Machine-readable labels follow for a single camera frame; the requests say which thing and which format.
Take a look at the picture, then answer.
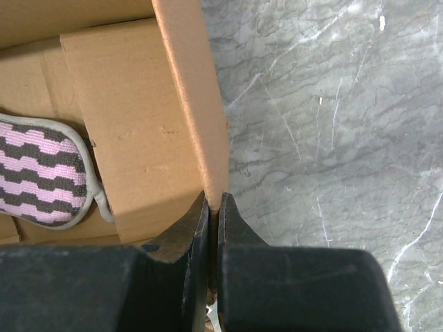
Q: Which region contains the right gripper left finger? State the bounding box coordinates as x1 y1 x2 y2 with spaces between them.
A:
1 194 210 331

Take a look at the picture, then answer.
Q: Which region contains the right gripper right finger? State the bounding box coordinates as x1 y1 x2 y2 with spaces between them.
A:
217 193 401 331

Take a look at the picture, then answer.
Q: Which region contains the purple black striped sponge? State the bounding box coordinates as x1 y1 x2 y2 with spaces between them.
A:
1 114 115 230

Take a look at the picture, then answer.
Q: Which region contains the brown cardboard express box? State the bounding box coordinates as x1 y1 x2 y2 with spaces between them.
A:
1 1 229 244

